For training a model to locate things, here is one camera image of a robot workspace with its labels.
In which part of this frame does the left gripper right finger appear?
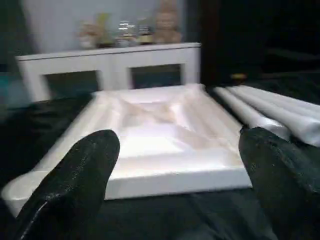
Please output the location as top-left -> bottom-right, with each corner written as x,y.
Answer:
238,126 -> 320,240

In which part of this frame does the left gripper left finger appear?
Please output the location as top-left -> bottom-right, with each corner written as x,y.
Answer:
14,129 -> 121,240

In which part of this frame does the white plastic table top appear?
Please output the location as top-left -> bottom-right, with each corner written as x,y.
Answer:
1,83 -> 253,208

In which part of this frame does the black mat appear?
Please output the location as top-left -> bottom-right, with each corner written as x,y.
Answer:
0,72 -> 320,240

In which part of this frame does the white glass-door cabinet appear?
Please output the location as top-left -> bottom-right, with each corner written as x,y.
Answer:
16,42 -> 202,101

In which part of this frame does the small beige plush figure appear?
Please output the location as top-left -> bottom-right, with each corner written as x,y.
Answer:
78,21 -> 97,49

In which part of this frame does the black speaker with gold label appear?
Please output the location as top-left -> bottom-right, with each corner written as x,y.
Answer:
199,0 -> 320,83

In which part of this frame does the yellow-green ornament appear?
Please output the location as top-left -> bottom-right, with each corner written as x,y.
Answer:
96,13 -> 113,48

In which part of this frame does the clear glass jar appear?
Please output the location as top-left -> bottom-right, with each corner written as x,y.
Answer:
116,19 -> 137,47

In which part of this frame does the beige figurine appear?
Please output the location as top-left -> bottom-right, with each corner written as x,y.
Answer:
154,0 -> 182,44

